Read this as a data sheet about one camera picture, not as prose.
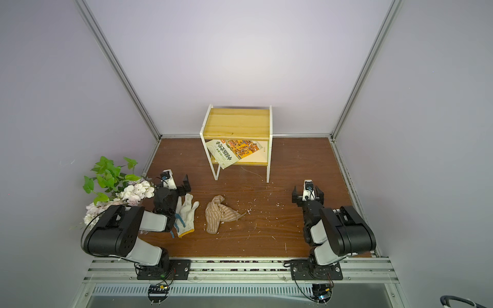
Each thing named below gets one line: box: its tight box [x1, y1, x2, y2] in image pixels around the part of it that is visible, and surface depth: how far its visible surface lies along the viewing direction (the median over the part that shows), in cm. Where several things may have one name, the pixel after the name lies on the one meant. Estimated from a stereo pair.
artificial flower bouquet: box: [83, 155, 155, 226], surface depth 65 cm
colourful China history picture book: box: [206, 139, 264, 170], surface depth 94 cm
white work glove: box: [174, 193, 200, 238], surface depth 87 cm
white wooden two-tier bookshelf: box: [198, 103, 273, 184], surface depth 88 cm
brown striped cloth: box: [204, 195, 247, 235], surface depth 85 cm
